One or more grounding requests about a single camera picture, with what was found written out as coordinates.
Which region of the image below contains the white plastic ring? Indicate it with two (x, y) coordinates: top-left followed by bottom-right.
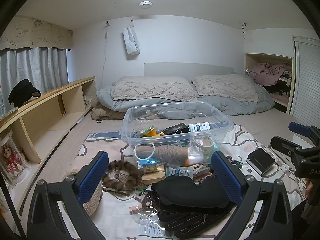
(134, 142), (155, 160)

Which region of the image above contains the grey curtain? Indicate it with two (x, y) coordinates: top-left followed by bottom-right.
(0, 47), (68, 107)

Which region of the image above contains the white paper sheet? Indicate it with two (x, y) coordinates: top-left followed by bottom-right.
(285, 133), (308, 146)

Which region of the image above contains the wooden oval brush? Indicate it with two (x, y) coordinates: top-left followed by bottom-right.
(141, 171), (166, 185)

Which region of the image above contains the clear plastic storage box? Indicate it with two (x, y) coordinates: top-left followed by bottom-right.
(120, 102), (235, 170)

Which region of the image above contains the white louvred door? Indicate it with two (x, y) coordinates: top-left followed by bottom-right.
(287, 35), (320, 127)

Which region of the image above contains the wooden closet niche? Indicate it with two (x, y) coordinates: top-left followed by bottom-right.
(244, 52), (294, 114)

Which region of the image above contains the tan twine spool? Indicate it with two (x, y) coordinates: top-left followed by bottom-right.
(156, 145), (190, 167)

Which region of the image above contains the pink clothes pile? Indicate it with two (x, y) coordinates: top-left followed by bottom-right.
(248, 62), (292, 85)

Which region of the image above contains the white hanging tote bag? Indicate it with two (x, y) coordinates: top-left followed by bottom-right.
(122, 19), (140, 55)

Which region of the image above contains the wooden shelf unit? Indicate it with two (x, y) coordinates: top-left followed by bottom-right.
(0, 76), (97, 187)

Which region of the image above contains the person's dark clothing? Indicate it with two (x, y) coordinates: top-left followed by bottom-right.
(291, 200), (320, 240)

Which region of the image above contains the black padded fabric brace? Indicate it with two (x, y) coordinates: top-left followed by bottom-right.
(151, 175), (232, 208)

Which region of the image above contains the black cardboard box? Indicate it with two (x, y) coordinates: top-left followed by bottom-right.
(246, 147), (275, 177)

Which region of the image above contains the person's right hand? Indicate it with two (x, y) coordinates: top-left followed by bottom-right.
(305, 180), (314, 199)

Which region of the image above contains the beige quilted pillow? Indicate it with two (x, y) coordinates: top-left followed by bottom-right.
(111, 76), (198, 102)
(192, 74), (259, 102)

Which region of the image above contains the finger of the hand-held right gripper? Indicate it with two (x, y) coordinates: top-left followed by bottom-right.
(289, 122), (318, 138)
(270, 135), (304, 157)

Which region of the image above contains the white wall cable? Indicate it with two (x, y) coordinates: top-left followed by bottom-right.
(101, 21), (110, 90)

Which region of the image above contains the black visor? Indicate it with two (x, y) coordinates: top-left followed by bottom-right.
(8, 79), (42, 107)

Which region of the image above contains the white plastic bag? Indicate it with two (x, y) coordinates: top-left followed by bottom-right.
(186, 152), (204, 167)

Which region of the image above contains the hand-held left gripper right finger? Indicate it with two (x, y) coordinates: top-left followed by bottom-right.
(211, 151), (293, 240)

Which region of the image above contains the clear labelled plastic bag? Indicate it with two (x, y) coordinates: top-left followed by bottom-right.
(137, 215), (174, 239)

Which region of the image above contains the grey duvet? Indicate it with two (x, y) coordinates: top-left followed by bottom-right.
(96, 81), (275, 119)

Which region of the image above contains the clear tape roll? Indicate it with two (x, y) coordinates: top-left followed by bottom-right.
(194, 137), (213, 155)

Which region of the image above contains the doll in plastic bag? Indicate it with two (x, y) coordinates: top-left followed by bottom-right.
(0, 132), (31, 188)

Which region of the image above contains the white blue sachet packet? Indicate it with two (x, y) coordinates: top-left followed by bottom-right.
(166, 167), (193, 180)

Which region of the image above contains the small black carton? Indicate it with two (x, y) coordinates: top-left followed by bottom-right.
(164, 124), (190, 135)

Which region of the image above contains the brown plush throw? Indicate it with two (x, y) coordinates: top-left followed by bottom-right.
(90, 102), (125, 120)

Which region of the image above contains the beige printed valance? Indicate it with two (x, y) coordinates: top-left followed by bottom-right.
(0, 16), (74, 51)

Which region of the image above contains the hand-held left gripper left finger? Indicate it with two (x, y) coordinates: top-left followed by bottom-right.
(27, 151), (110, 240)

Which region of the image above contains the black stitched glove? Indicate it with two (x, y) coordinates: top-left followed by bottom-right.
(158, 205), (232, 232)
(175, 224), (227, 239)

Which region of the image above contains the grey headboard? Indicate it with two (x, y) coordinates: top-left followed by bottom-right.
(144, 62), (235, 78)

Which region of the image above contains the brown fur headband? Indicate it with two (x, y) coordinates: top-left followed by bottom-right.
(101, 160), (142, 192)

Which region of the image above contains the white teal carton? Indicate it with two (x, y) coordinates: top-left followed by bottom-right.
(188, 122), (210, 132)

